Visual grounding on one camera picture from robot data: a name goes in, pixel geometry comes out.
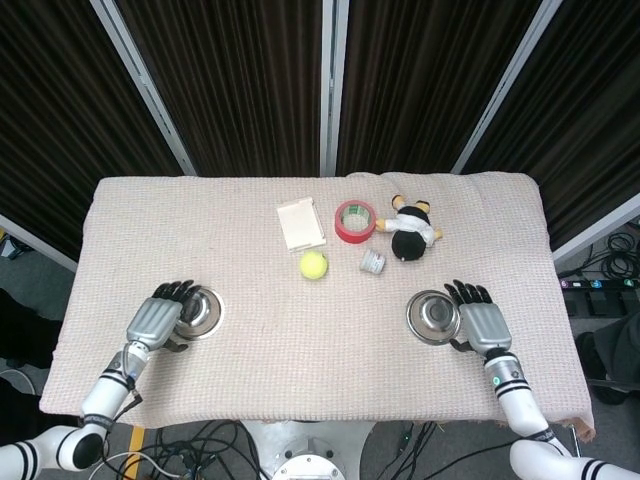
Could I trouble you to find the yellow tennis ball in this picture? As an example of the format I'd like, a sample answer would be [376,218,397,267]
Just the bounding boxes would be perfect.
[299,251,329,280]

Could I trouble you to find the red tape roll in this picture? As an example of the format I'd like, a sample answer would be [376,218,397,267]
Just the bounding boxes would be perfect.
[334,200,377,246]

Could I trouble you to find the beige woven table cloth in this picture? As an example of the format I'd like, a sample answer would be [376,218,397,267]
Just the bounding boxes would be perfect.
[37,172,596,444]

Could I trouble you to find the metal bowl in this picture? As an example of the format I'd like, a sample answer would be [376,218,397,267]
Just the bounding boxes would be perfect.
[171,284,226,342]
[405,289,468,347]

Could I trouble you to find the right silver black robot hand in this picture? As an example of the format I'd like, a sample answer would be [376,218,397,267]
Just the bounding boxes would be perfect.
[443,279,514,359]

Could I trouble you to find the small white jar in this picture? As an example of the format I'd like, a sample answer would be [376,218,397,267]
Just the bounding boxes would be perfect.
[359,249,388,276]

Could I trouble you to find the dark ribbed partition panel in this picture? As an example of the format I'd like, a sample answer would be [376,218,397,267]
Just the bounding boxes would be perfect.
[335,0,544,176]
[0,0,187,261]
[113,0,326,177]
[463,0,640,252]

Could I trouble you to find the black floor cables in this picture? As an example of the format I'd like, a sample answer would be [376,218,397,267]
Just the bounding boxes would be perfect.
[107,419,266,480]

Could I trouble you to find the black plush toy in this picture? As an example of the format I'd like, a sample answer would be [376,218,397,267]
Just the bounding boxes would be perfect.
[375,194,445,262]

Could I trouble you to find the grey partition post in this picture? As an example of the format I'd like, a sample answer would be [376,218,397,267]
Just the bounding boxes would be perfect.
[552,202,640,267]
[319,0,350,176]
[0,214,79,272]
[451,0,565,175]
[89,0,197,176]

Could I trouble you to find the black cable bundle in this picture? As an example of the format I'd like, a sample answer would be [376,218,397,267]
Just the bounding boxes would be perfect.
[582,223,640,281]

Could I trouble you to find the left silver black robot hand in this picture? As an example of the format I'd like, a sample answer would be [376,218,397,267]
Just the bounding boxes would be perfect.
[124,280,203,353]

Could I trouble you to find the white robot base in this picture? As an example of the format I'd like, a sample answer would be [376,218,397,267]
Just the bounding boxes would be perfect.
[238,421,377,480]

